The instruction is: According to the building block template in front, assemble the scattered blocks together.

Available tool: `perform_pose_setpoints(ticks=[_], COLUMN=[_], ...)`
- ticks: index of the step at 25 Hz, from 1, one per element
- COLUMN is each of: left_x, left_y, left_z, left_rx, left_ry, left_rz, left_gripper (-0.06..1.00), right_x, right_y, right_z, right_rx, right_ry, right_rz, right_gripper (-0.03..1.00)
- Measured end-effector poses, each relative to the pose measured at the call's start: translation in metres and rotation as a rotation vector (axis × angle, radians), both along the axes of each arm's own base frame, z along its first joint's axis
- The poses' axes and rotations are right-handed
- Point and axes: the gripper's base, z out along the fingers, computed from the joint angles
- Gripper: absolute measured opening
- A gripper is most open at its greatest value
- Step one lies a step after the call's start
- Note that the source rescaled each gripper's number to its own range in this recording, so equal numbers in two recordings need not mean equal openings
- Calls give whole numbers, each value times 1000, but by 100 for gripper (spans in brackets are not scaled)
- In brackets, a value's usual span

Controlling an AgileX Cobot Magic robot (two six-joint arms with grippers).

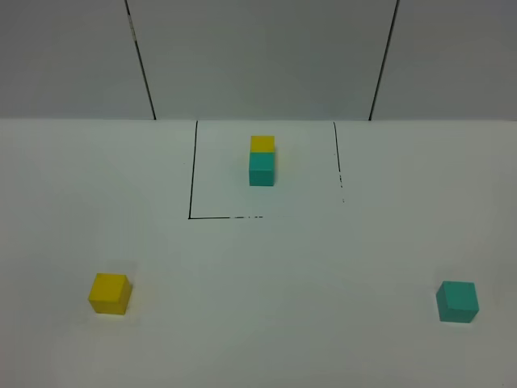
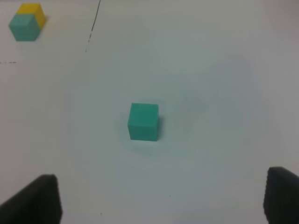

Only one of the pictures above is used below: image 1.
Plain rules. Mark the teal template block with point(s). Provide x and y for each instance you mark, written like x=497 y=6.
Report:
x=262 y=169

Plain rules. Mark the yellow template block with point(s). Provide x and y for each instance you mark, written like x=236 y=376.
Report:
x=262 y=144

